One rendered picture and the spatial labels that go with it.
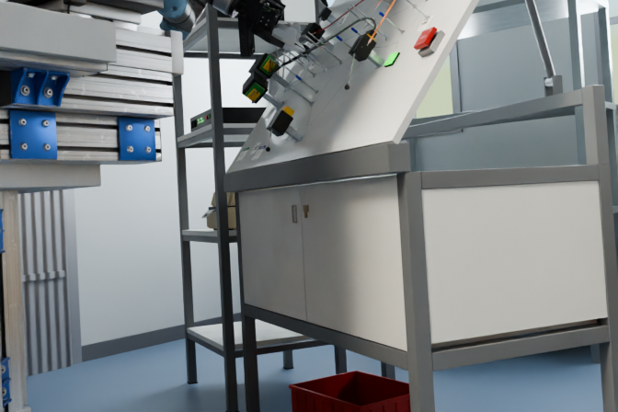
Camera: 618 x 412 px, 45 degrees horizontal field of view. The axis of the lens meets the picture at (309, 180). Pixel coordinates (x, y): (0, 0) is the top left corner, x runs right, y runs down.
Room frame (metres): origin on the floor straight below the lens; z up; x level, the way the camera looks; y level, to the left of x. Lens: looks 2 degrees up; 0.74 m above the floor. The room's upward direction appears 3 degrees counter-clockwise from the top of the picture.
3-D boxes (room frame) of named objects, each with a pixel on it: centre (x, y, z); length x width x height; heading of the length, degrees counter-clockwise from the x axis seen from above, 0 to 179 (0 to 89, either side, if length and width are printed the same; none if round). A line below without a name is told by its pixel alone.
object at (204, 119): (3.03, 0.26, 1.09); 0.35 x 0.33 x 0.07; 24
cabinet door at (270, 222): (2.43, 0.13, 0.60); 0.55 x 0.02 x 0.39; 24
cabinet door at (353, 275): (1.93, -0.09, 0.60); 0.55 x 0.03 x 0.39; 24
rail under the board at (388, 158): (2.17, 0.04, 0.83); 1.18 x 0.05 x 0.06; 24
